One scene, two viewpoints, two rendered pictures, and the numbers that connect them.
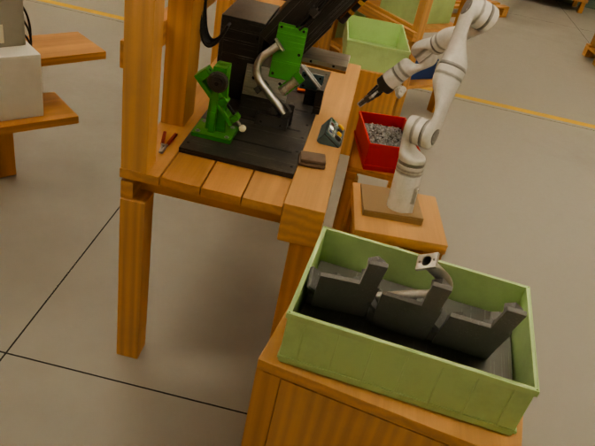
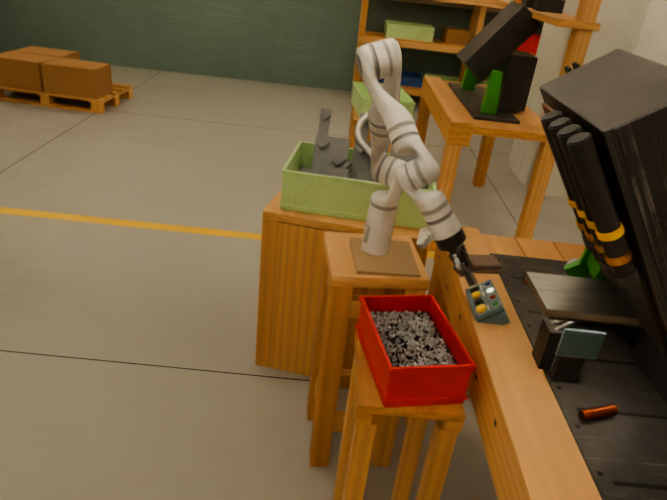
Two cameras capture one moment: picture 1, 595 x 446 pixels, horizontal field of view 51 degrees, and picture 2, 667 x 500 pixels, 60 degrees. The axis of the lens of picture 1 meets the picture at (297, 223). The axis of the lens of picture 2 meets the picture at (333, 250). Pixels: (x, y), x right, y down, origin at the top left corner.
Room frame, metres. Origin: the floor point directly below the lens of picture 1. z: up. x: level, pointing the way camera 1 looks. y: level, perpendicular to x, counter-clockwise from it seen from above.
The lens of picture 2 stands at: (3.64, -0.60, 1.74)
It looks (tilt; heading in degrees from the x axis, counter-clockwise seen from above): 27 degrees down; 176
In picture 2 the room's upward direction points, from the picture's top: 7 degrees clockwise
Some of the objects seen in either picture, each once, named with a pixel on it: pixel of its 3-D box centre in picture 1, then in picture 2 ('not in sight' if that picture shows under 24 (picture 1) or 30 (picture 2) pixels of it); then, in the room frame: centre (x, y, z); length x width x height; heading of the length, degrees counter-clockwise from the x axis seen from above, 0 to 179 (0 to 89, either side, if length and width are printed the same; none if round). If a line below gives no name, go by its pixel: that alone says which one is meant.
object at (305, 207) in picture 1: (328, 134); (501, 373); (2.48, -0.05, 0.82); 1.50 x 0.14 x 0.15; 177
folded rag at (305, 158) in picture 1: (312, 159); (483, 263); (2.05, 0.00, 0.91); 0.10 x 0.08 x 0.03; 95
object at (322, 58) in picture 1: (302, 54); (619, 304); (2.57, 0.13, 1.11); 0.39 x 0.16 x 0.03; 87
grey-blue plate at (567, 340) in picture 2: (310, 88); (576, 355); (2.58, 0.07, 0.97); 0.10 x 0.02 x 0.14; 87
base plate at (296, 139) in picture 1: (266, 104); (616, 364); (2.49, 0.23, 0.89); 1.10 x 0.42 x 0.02; 177
